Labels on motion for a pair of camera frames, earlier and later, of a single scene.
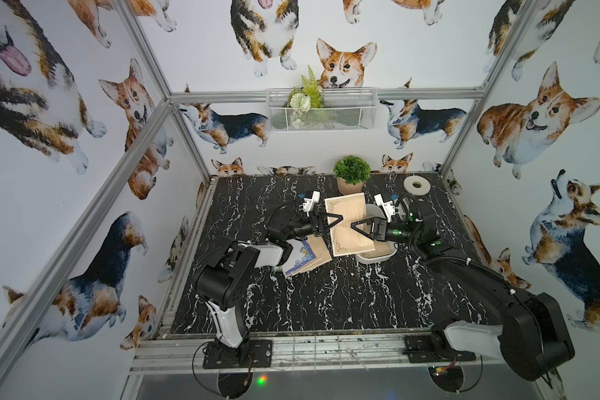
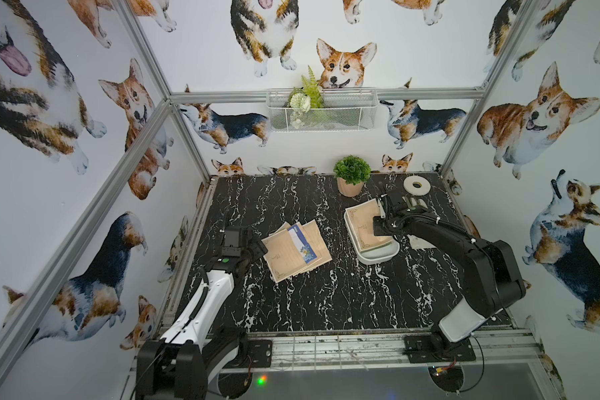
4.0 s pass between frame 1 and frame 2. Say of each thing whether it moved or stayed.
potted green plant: stayed
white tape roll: stayed
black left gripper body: moved
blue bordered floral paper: stayed
